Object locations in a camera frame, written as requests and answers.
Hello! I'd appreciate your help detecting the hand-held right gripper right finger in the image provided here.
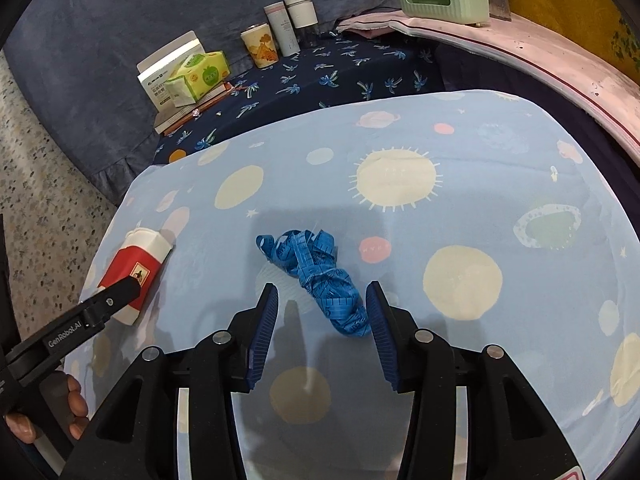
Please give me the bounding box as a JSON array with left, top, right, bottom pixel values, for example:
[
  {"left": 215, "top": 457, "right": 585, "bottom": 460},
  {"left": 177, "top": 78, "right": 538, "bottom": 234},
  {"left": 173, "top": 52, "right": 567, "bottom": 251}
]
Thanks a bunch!
[{"left": 366, "top": 281, "right": 586, "bottom": 480}]

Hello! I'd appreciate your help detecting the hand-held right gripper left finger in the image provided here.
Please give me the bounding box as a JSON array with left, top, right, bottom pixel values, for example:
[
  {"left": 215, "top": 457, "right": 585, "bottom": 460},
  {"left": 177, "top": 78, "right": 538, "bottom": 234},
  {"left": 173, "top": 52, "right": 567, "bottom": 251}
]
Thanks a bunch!
[{"left": 62, "top": 282, "right": 280, "bottom": 480}]

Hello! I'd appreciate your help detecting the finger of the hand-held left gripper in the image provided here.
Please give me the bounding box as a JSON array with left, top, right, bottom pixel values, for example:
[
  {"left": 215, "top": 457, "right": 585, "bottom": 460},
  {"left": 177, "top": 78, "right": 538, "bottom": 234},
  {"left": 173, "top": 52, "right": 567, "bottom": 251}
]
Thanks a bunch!
[{"left": 80, "top": 276, "right": 141, "bottom": 329}]

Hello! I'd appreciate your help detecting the red and white carton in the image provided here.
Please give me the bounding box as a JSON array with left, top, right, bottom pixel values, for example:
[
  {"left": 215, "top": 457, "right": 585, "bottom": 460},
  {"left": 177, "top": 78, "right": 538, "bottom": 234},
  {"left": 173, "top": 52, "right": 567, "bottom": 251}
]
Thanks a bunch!
[{"left": 98, "top": 228, "right": 175, "bottom": 326}]

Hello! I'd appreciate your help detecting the blue measuring tape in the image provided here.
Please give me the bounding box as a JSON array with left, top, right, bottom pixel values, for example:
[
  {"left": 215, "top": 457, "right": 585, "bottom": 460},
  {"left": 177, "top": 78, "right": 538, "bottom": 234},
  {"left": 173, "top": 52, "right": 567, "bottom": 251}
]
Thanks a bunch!
[{"left": 256, "top": 230, "right": 374, "bottom": 339}]

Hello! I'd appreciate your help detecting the person's left hand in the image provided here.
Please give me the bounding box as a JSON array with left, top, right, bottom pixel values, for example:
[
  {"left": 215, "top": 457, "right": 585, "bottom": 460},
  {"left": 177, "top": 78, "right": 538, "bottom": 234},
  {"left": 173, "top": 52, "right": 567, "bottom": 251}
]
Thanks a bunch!
[{"left": 4, "top": 375, "right": 90, "bottom": 443}]

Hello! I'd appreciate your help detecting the light blue printed tablecloth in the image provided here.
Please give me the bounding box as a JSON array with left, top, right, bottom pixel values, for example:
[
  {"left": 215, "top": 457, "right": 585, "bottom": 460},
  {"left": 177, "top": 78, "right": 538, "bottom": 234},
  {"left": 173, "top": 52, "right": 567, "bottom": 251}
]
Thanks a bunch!
[{"left": 65, "top": 89, "right": 640, "bottom": 480}]

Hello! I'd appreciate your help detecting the book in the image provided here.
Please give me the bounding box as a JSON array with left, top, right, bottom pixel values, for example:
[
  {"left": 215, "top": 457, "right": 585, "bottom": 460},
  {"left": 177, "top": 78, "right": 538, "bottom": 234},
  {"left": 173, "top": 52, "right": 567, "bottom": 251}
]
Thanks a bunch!
[{"left": 154, "top": 82, "right": 234, "bottom": 136}]

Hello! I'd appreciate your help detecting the white cardboard box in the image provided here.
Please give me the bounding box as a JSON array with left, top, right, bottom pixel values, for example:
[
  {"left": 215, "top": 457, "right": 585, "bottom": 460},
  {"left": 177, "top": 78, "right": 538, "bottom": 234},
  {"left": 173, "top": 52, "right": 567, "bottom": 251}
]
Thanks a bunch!
[{"left": 137, "top": 31, "right": 207, "bottom": 112}]

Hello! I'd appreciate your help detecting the green tissue packet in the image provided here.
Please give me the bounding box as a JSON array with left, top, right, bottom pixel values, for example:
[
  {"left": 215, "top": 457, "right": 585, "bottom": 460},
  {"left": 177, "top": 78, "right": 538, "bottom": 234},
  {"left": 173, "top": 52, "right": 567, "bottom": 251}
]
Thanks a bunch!
[{"left": 166, "top": 51, "right": 231, "bottom": 109}]

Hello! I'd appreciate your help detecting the blue grey cloth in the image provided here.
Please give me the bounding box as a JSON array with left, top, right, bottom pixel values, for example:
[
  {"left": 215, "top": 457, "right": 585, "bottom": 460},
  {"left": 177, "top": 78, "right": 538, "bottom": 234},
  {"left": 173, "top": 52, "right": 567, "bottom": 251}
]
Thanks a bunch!
[{"left": 5, "top": 0, "right": 407, "bottom": 202}]

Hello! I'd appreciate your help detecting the navy printed cloth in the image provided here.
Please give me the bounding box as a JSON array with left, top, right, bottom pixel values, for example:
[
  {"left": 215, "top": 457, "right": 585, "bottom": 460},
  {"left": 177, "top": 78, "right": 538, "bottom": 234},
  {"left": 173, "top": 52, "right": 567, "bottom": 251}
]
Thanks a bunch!
[{"left": 150, "top": 35, "right": 446, "bottom": 166}]

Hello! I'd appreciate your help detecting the dark purple cloth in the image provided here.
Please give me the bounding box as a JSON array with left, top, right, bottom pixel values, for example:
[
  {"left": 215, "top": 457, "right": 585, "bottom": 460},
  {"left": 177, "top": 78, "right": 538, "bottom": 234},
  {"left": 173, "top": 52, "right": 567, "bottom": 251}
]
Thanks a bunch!
[{"left": 432, "top": 40, "right": 640, "bottom": 186}]

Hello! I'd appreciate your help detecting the cream cup with orange print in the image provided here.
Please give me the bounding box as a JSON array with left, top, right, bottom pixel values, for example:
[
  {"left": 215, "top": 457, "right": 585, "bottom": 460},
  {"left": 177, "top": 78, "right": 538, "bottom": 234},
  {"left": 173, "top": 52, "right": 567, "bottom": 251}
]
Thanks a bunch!
[{"left": 240, "top": 24, "right": 279, "bottom": 69}]

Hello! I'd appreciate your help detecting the tall white bottle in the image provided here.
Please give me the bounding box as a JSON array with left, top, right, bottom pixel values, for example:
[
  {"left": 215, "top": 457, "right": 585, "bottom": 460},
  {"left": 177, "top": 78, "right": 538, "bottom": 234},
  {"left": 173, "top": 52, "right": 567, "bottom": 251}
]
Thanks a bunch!
[{"left": 263, "top": 2, "right": 301, "bottom": 57}]

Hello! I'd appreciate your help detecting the pink cloth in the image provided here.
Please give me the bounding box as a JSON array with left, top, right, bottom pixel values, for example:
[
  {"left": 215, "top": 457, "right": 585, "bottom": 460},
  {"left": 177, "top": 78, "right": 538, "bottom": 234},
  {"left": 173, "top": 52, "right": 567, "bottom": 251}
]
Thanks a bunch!
[{"left": 335, "top": 10, "right": 640, "bottom": 166}]

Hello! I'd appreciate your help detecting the white jar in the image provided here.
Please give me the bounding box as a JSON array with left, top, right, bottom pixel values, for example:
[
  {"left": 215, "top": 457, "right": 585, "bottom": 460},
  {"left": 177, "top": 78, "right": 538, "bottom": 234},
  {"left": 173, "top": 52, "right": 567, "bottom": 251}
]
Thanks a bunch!
[{"left": 283, "top": 0, "right": 318, "bottom": 30}]

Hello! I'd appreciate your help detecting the mint green tissue box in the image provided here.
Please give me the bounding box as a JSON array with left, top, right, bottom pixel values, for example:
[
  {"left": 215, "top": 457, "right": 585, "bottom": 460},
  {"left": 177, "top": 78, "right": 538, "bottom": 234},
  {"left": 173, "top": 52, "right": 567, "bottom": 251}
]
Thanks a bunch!
[{"left": 394, "top": 0, "right": 491, "bottom": 27}]

